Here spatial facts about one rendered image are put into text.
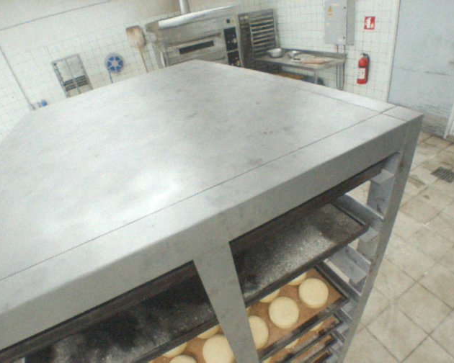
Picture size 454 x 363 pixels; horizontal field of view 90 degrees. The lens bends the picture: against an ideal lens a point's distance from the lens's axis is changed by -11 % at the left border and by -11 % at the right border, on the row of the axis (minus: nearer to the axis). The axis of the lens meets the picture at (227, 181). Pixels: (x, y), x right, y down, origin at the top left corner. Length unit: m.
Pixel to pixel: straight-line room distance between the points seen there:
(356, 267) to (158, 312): 0.29
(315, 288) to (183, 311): 0.26
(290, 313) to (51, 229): 0.37
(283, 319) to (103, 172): 0.35
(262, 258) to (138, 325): 0.16
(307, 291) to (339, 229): 0.16
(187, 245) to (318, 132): 0.16
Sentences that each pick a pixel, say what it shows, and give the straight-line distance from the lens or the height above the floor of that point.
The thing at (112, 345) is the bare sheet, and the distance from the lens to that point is 0.32.
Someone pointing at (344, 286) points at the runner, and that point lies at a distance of 0.51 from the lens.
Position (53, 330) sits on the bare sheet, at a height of 1.77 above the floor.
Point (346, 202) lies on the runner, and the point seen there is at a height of 1.68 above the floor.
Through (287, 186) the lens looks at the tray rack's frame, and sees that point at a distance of 0.19.
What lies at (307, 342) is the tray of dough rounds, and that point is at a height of 1.40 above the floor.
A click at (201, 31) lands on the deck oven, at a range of 5.24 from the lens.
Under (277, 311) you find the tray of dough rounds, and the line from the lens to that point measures 0.47.
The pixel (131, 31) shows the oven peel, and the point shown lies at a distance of 5.90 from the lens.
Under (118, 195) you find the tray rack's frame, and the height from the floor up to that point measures 1.82.
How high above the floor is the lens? 1.93
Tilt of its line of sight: 35 degrees down
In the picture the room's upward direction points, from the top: 12 degrees counter-clockwise
